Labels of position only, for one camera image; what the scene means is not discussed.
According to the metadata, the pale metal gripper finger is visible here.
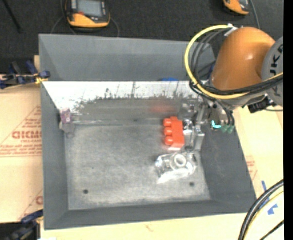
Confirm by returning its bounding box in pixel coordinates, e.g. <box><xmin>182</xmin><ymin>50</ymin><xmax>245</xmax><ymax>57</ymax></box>
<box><xmin>182</xmin><ymin>118</ymin><xmax>196</xmax><ymax>151</ymax></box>
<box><xmin>193</xmin><ymin>125</ymin><xmax>206</xmax><ymax>152</ymax></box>

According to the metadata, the red toy building block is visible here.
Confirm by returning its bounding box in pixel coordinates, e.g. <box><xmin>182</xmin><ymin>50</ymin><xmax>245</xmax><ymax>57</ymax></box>
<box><xmin>162</xmin><ymin>116</ymin><xmax>187</xmax><ymax>152</ymax></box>

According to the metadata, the clear glass jar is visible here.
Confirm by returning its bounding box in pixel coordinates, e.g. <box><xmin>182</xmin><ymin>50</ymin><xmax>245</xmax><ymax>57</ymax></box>
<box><xmin>154</xmin><ymin>151</ymin><xmax>199</xmax><ymax>185</ymax></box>

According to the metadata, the grey metal bin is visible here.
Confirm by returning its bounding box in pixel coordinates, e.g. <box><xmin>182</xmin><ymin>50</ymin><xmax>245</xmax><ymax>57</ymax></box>
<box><xmin>38</xmin><ymin>33</ymin><xmax>259</xmax><ymax>230</ymax></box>

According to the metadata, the small purple box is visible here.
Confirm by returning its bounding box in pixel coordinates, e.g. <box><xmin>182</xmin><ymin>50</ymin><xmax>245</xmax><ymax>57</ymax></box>
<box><xmin>59</xmin><ymin>108</ymin><xmax>74</xmax><ymax>125</ymax></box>

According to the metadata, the brown cardboard board red print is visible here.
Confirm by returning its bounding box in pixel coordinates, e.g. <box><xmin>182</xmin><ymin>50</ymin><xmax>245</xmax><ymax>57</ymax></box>
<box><xmin>0</xmin><ymin>73</ymin><xmax>284</xmax><ymax>225</ymax></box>

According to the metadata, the black cylinder on white bracket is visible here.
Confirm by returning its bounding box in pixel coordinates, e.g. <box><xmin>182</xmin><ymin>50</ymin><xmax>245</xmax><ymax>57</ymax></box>
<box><xmin>247</xmin><ymin>96</ymin><xmax>271</xmax><ymax>114</ymax></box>

